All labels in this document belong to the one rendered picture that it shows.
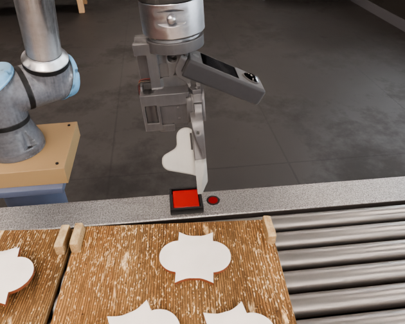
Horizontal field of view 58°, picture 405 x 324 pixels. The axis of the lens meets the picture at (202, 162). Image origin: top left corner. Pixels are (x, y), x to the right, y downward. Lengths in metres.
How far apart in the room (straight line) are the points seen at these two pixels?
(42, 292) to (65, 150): 0.46
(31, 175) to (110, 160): 1.56
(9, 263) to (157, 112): 0.42
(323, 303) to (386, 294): 0.12
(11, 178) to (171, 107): 0.68
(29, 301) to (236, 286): 0.37
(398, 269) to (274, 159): 1.82
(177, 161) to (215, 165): 1.97
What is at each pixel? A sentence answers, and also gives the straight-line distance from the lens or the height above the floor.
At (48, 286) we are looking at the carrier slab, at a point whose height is 0.94.
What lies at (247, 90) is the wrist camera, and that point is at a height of 1.30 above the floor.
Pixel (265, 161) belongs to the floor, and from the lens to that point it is 2.53.
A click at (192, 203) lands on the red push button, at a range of 0.84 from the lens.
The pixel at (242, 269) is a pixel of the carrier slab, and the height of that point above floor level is 0.94.
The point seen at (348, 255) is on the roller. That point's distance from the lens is 0.82.
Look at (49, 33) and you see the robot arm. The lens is 0.98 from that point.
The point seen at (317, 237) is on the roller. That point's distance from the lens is 0.83.
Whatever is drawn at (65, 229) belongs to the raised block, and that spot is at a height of 0.96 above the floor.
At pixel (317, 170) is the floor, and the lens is 2.53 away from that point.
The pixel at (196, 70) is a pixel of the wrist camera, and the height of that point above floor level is 1.33.
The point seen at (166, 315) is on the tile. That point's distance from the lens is 0.66.
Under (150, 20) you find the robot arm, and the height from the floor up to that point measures 1.40.
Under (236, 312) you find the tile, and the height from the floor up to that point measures 0.94.
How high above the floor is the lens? 1.52
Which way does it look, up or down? 38 degrees down
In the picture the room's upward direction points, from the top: straight up
